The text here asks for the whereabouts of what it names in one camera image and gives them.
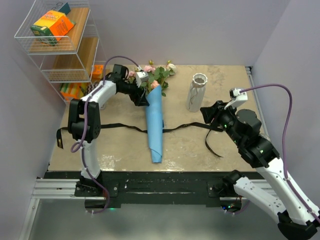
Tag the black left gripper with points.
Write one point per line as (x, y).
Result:
(139, 97)

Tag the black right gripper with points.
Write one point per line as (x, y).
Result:
(215, 111)

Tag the blue wrapping paper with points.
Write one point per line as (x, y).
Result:
(155, 124)

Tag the pink rose stem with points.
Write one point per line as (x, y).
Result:
(131, 77)
(157, 77)

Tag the black printed ribbon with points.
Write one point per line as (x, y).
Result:
(59, 139)

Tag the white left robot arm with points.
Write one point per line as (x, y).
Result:
(84, 122)

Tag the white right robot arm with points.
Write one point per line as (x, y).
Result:
(296, 216)

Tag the white ribbed ceramic vase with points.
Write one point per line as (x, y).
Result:
(196, 92)

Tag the white rose stem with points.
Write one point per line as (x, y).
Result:
(170, 68)

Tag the purple zigzag scrubber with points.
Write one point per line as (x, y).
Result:
(89, 88)

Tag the small orange box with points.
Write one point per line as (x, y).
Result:
(97, 72)

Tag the orange yellow sponge pack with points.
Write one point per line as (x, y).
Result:
(73, 90)

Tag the orange green carton box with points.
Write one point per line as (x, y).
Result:
(52, 27)

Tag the teal box on shelf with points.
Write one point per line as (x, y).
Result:
(63, 7)

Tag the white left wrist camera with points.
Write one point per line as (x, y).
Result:
(141, 77)

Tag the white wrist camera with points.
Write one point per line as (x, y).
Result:
(237, 98)
(141, 77)

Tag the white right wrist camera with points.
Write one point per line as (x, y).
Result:
(237, 98)

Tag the white wire wooden shelf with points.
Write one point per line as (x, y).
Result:
(70, 60)

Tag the aluminium frame rail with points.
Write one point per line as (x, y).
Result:
(57, 214)

